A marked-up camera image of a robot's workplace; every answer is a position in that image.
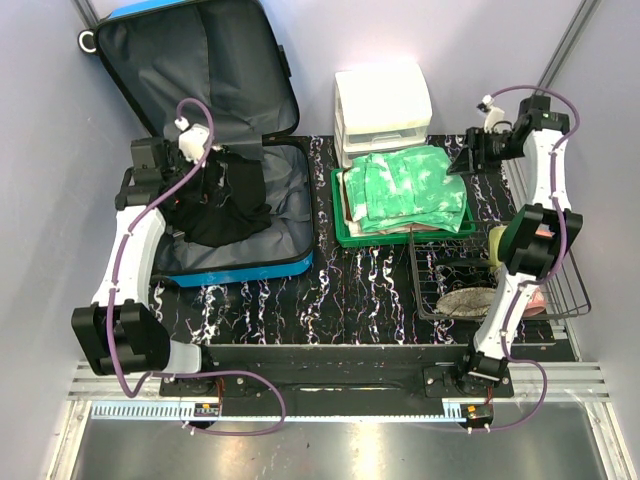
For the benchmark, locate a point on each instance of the green white patterned garment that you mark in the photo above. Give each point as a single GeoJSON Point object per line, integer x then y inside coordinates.
{"type": "Point", "coordinates": [392, 189]}

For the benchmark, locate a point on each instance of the black wire basket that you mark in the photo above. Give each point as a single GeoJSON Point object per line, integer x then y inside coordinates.
{"type": "Point", "coordinates": [441, 267]}

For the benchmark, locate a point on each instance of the blue fish-print suitcase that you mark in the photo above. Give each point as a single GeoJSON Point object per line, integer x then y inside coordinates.
{"type": "Point", "coordinates": [223, 60]}

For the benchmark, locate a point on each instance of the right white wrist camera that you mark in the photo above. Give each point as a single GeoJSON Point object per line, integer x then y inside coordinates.
{"type": "Point", "coordinates": [493, 115]}

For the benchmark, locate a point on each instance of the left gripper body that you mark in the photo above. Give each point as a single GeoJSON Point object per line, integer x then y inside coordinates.
{"type": "Point", "coordinates": [197, 188]}

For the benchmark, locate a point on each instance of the large black garment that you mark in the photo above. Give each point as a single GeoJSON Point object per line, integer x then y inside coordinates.
{"type": "Point", "coordinates": [223, 203]}

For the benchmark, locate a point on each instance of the pink patterned cup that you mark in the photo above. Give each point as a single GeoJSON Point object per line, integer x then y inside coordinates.
{"type": "Point", "coordinates": [536, 305]}

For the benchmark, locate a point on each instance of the speckled grey plate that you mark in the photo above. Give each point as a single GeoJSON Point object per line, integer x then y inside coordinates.
{"type": "Point", "coordinates": [466, 302]}

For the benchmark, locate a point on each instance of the white plastic drawer unit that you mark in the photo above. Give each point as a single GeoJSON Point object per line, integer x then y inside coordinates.
{"type": "Point", "coordinates": [378, 108]}

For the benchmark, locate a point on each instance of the pink mesh patterned pouch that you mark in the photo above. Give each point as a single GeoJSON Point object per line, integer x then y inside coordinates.
{"type": "Point", "coordinates": [355, 229]}

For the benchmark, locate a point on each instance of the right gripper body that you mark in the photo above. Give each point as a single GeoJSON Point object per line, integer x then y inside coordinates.
{"type": "Point", "coordinates": [491, 148]}

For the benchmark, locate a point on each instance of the yellow faceted cup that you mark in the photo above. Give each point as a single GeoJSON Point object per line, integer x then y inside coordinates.
{"type": "Point", "coordinates": [494, 238]}

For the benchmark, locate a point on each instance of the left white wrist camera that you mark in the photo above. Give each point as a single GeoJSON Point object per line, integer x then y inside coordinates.
{"type": "Point", "coordinates": [192, 139]}

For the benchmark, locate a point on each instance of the green plastic tray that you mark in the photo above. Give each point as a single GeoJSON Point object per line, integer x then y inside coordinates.
{"type": "Point", "coordinates": [347, 240]}

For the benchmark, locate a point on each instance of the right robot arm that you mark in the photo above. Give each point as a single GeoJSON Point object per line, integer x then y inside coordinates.
{"type": "Point", "coordinates": [535, 242]}

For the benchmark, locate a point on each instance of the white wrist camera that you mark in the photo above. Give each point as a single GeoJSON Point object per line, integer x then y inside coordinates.
{"type": "Point", "coordinates": [493, 115]}
{"type": "Point", "coordinates": [192, 139]}

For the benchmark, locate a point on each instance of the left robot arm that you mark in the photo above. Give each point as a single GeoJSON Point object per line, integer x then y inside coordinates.
{"type": "Point", "coordinates": [117, 332]}

